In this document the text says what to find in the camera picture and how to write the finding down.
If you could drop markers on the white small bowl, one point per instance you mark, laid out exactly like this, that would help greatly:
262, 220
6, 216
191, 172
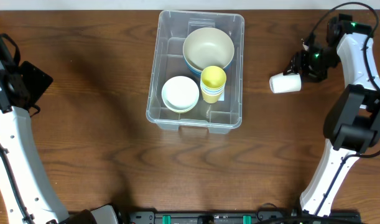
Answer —
180, 92

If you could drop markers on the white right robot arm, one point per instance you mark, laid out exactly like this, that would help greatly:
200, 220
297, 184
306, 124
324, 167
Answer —
353, 124

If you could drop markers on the cream cup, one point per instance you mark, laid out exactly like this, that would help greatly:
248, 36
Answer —
281, 83

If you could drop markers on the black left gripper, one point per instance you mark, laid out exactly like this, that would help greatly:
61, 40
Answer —
34, 81

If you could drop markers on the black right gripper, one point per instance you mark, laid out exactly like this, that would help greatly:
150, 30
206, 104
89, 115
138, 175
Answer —
297, 64

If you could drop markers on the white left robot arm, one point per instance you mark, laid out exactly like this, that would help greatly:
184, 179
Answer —
27, 192

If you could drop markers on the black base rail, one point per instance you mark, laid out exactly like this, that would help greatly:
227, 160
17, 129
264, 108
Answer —
262, 216

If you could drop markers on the white label in bin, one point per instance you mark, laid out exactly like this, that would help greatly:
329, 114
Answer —
222, 96

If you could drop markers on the cream large bowl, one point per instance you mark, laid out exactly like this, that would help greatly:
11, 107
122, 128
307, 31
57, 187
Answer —
208, 46

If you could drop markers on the light blue cup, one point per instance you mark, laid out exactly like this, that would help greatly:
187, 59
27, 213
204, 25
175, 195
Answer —
211, 91

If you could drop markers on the yellow small bowl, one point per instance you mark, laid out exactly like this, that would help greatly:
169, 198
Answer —
176, 110

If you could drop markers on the yellow cup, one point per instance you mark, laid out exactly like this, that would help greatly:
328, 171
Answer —
211, 98
213, 77

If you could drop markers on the dark blue bowl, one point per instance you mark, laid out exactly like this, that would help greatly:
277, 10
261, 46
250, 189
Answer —
198, 72

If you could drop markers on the clear plastic storage bin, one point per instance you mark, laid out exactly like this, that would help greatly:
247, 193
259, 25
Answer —
173, 28

